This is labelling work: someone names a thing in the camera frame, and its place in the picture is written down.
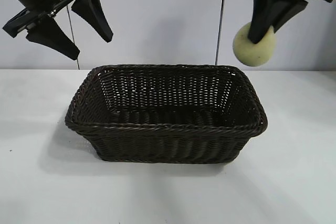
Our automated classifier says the thin grey vertical rod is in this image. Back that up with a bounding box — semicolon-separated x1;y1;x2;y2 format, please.
215;0;228;65
68;1;81;69

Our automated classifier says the pale yellow round potato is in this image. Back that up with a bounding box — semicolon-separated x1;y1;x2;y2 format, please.
232;22;278;65

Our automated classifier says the dark brown woven basket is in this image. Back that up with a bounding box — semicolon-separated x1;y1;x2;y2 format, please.
64;63;268;166

